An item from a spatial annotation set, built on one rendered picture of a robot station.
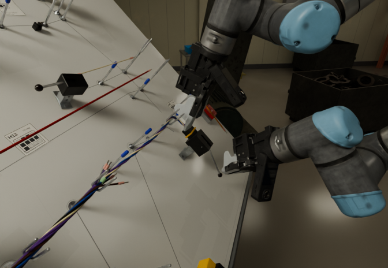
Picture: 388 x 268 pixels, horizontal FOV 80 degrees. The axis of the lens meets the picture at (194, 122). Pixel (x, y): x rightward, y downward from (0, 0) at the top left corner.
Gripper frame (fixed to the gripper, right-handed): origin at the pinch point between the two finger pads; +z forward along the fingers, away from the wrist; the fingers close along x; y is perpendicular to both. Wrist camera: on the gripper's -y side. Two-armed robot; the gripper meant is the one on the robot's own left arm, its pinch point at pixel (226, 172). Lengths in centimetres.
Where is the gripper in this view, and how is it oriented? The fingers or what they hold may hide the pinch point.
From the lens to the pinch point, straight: 68.5
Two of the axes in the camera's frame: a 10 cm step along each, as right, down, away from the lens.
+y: -0.6, -9.2, 3.8
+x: -8.6, -1.4, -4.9
